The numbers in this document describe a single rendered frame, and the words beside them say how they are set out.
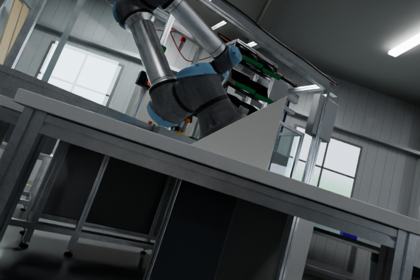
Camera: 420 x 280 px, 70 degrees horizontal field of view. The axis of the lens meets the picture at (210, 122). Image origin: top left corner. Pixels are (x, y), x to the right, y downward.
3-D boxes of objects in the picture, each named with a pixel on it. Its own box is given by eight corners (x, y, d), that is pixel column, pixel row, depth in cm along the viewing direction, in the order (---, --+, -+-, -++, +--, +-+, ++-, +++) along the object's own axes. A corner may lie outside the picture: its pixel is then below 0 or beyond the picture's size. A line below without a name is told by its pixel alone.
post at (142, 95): (133, 127, 152) (194, -35, 173) (127, 125, 151) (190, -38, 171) (131, 127, 155) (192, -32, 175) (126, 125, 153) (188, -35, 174)
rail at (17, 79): (214, 173, 140) (220, 150, 142) (-1, 95, 97) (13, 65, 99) (207, 171, 145) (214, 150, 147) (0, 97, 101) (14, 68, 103)
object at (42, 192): (247, 280, 316) (269, 200, 334) (18, 247, 208) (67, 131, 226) (227, 265, 348) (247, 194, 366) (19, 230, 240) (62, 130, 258)
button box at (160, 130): (198, 156, 128) (202, 142, 129) (155, 140, 117) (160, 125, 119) (190, 155, 134) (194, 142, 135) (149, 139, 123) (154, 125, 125)
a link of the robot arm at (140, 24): (182, 110, 90) (129, -27, 104) (150, 132, 98) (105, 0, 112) (205, 112, 100) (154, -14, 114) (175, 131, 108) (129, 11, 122)
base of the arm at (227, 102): (254, 115, 88) (239, 85, 89) (211, 136, 83) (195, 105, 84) (236, 127, 102) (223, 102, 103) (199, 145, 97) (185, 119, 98)
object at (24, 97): (432, 239, 62) (434, 225, 63) (12, 100, 58) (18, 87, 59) (298, 207, 131) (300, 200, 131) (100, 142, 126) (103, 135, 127)
